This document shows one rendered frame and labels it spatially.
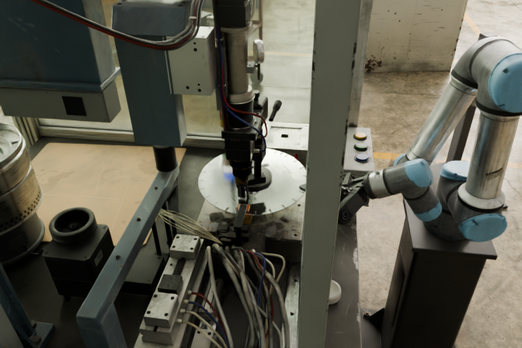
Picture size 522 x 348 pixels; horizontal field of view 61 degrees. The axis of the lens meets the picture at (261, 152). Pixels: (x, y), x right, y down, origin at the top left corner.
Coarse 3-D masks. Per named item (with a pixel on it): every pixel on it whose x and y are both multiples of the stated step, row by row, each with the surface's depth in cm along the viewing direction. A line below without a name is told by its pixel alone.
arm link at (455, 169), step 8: (448, 168) 133; (456, 168) 133; (464, 168) 133; (440, 176) 136; (448, 176) 131; (456, 176) 129; (464, 176) 128; (440, 184) 136; (448, 184) 132; (456, 184) 130; (440, 192) 136; (448, 192) 131; (440, 200) 137; (448, 208) 136
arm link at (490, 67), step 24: (480, 48) 106; (504, 48) 100; (480, 72) 103; (504, 72) 96; (480, 96) 104; (504, 96) 97; (480, 120) 108; (504, 120) 103; (480, 144) 110; (504, 144) 107; (480, 168) 113; (504, 168) 112; (456, 192) 128; (480, 192) 116; (456, 216) 125; (480, 216) 117; (504, 216) 118; (480, 240) 122
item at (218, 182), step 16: (224, 160) 142; (272, 160) 142; (288, 160) 142; (208, 176) 135; (224, 176) 135; (272, 176) 135; (288, 176) 135; (304, 176) 134; (208, 192) 129; (224, 192) 129; (256, 192) 129; (272, 192) 129; (288, 192) 128; (304, 192) 128; (224, 208) 123; (256, 208) 123; (272, 208) 123
